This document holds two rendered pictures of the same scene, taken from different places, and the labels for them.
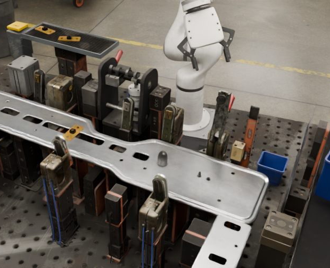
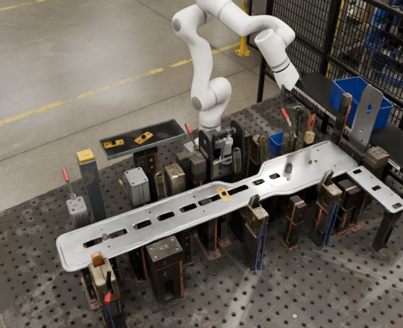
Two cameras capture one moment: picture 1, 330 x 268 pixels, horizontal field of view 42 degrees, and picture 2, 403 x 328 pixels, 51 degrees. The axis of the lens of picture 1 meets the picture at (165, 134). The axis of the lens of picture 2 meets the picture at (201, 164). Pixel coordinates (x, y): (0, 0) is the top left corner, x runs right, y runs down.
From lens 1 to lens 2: 149 cm
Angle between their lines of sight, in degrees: 39
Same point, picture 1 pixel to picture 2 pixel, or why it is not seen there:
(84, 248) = (273, 258)
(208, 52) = (228, 92)
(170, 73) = (43, 138)
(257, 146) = not seen: hidden behind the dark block
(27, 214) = (218, 274)
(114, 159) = (268, 187)
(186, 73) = (212, 114)
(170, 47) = (207, 102)
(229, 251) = (373, 181)
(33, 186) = (192, 259)
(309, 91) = (155, 91)
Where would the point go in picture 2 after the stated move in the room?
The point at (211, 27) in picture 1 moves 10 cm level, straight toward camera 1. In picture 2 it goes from (294, 73) to (313, 81)
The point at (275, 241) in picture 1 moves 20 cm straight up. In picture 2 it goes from (383, 162) to (396, 126)
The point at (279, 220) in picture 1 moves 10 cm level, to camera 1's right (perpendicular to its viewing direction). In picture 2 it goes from (376, 151) to (384, 141)
